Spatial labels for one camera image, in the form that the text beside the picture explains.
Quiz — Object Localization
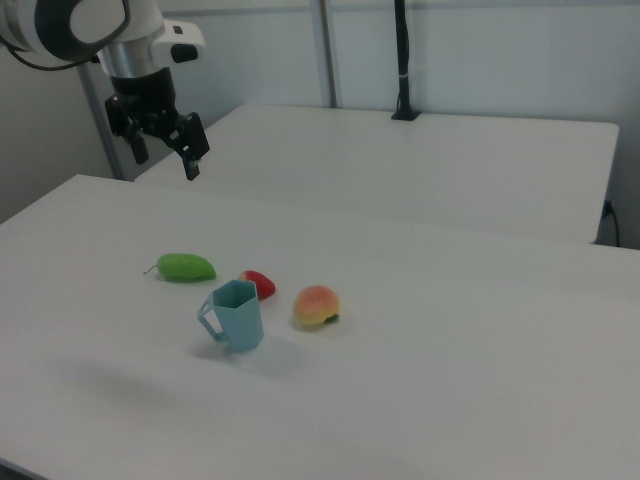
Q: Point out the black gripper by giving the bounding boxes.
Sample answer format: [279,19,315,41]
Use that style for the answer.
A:
[104,67,210,182]

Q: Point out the light blue faceted mug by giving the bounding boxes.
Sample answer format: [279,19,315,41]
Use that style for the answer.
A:
[196,279,265,354]

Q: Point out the green toy cucumber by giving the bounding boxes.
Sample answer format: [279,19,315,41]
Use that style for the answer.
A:
[143,252,219,284]

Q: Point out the red toy strawberry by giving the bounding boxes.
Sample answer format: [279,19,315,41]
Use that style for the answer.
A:
[237,269,277,302]

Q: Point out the orange yellow toy peach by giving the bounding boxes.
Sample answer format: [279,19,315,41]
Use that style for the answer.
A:
[291,284,343,332]

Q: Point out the grey partition post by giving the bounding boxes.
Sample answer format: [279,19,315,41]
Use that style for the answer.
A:
[317,0,345,109]
[75,62,127,182]

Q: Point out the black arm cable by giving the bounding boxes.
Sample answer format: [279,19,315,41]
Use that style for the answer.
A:
[0,34,101,72]

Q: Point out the black camera pole with base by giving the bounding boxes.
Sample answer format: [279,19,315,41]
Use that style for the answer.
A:
[390,0,422,122]

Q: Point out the black wall cable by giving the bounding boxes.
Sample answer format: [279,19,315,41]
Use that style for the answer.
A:
[602,198,622,248]

